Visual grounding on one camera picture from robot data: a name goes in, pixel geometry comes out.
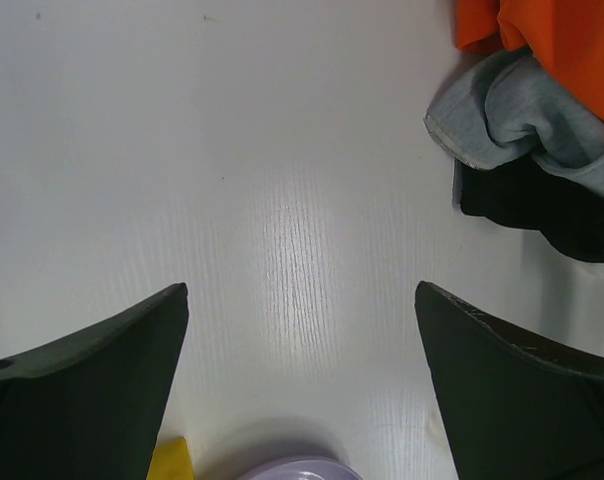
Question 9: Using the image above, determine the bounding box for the lilac plastic plate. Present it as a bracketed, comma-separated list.
[239, 458, 362, 480]

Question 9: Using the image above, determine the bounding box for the grey cloth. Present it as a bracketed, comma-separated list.
[424, 49, 604, 198]

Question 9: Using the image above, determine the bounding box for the black cloth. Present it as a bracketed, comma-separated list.
[456, 158, 604, 263]

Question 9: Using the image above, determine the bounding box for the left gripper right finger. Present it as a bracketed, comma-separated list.
[415, 281, 604, 479]

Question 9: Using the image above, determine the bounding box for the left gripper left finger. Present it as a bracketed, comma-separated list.
[0, 283, 188, 479]

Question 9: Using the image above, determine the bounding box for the yellow cube block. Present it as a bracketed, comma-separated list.
[146, 437, 195, 480]

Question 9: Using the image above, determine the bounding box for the orange cloth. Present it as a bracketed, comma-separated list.
[455, 0, 604, 121]

